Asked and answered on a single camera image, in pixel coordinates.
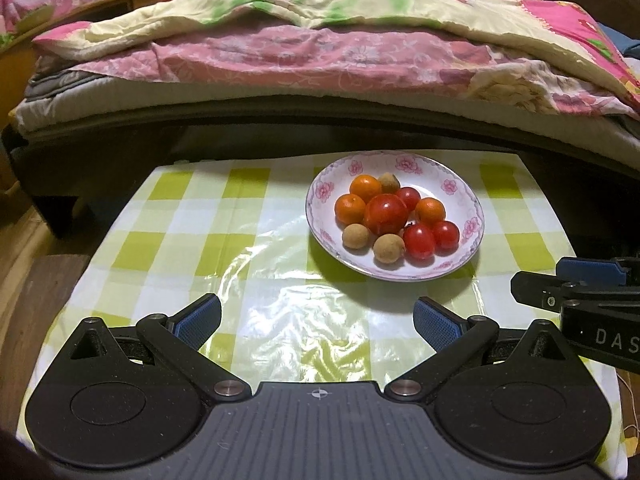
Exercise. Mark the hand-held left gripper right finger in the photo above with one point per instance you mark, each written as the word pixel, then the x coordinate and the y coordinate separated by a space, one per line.
pixel 437 325

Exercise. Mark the green checked tablecloth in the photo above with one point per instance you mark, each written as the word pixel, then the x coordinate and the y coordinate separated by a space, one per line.
pixel 200 220

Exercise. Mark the cream green pink quilt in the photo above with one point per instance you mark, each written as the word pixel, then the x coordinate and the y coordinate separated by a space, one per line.
pixel 310 0

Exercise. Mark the pink floral quilt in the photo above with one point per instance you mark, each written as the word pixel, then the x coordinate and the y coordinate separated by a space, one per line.
pixel 300 55

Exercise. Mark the brown longan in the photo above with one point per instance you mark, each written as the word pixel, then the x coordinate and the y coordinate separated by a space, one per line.
pixel 387 249
pixel 388 181
pixel 356 236

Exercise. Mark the blue cloth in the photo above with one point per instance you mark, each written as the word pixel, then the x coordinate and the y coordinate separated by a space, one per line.
pixel 625 40

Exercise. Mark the orange tangerine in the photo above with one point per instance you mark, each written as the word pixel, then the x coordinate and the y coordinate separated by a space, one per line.
pixel 348 208
pixel 365 186
pixel 431 211

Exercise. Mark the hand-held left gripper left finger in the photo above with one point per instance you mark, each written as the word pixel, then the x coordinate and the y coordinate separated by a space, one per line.
pixel 200 322

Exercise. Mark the grey cloth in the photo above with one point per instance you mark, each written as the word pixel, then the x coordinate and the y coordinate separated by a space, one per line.
pixel 55 82

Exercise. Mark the dark bed frame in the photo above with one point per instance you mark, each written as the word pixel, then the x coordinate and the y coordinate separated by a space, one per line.
pixel 150 125

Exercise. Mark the white floral rimmed plate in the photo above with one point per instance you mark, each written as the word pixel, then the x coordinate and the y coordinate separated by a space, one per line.
pixel 325 216

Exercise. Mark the large red tomato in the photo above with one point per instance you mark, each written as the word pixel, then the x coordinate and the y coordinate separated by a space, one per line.
pixel 385 213

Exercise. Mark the red cherry tomato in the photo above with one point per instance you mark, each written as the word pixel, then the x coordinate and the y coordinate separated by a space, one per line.
pixel 410 197
pixel 446 235
pixel 419 242

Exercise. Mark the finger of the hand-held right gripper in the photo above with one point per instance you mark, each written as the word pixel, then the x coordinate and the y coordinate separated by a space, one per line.
pixel 585 269
pixel 530 287

